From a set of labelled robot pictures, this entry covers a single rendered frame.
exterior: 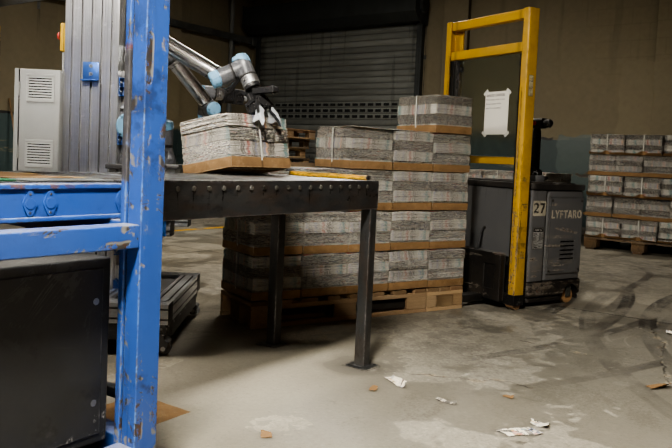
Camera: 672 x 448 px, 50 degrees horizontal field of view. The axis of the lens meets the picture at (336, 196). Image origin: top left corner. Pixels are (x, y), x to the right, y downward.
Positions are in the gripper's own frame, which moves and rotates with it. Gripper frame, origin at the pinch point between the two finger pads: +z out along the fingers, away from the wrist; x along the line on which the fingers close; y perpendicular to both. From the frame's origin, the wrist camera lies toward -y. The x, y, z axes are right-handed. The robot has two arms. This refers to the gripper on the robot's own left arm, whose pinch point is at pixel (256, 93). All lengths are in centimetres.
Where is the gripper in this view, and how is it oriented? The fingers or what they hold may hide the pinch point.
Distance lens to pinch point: 412.2
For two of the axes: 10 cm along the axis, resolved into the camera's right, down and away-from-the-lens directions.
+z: 8.9, 0.2, 4.6
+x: 4.5, 2.0, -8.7
